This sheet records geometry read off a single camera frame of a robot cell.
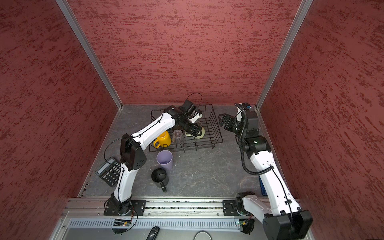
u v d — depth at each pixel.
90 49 0.87
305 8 0.71
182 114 0.64
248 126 0.52
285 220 0.37
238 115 0.66
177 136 0.91
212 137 1.00
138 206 0.74
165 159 0.84
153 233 0.64
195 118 0.77
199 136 0.84
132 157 0.52
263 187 0.46
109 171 0.84
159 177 0.83
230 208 0.74
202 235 0.67
